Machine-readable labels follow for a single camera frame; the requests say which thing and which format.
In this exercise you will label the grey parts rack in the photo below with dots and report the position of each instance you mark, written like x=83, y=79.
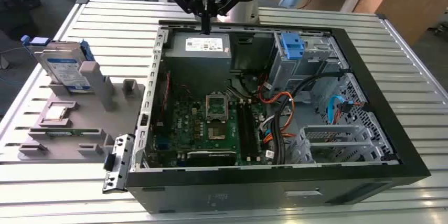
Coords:
x=91, y=124

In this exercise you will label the RAM slot white clips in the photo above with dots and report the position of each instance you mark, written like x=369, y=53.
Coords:
x=254, y=129
x=245, y=129

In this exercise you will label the black mesh bin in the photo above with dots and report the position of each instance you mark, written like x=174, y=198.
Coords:
x=21, y=24

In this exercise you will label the metal drive cage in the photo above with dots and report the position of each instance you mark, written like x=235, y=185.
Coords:
x=298, y=69

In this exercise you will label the black graphics card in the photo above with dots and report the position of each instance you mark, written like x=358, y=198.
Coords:
x=210, y=155

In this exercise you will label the silver CPU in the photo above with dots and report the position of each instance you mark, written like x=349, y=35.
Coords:
x=58, y=113

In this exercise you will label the chair wheel base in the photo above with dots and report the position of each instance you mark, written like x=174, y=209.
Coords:
x=442, y=28

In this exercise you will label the CPU socket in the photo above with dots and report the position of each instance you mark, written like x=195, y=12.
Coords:
x=217, y=132

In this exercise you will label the metal disk bay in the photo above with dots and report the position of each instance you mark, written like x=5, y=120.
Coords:
x=337, y=144

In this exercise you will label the metal expansion card retainer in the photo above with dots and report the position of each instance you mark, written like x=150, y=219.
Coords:
x=121, y=161

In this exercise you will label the green RAM stick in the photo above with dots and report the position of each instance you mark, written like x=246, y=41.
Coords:
x=67, y=132

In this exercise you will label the hard disk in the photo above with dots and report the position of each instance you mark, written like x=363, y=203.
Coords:
x=65, y=69

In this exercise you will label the grey power supply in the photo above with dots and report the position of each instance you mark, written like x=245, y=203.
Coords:
x=197, y=64

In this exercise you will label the black open PC case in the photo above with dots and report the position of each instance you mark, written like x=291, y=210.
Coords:
x=245, y=195

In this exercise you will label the green motherboard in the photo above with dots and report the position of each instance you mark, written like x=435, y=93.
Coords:
x=186, y=119

